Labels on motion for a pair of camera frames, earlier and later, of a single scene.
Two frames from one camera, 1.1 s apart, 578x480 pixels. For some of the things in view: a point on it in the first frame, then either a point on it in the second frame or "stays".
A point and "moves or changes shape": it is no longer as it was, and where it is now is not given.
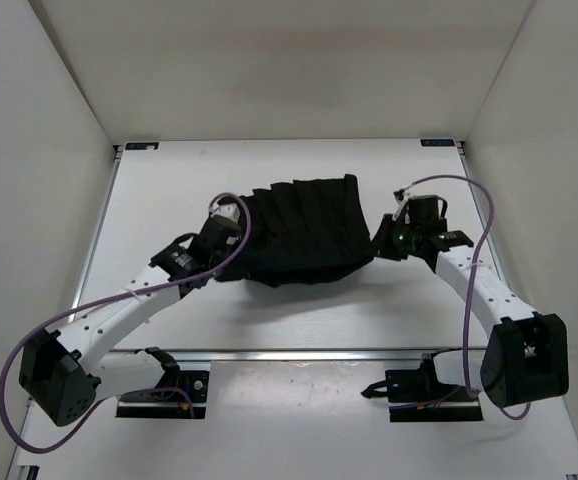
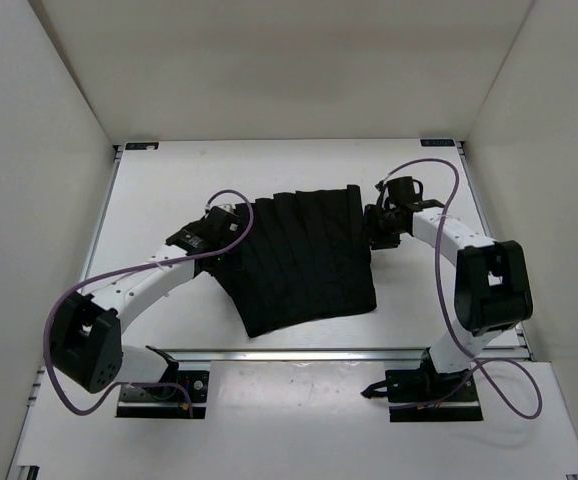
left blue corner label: x=142 y=146 stays
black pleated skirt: x=302 y=232 moves or changes shape
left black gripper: x=238 y=239 stays
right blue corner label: x=437 y=142 stays
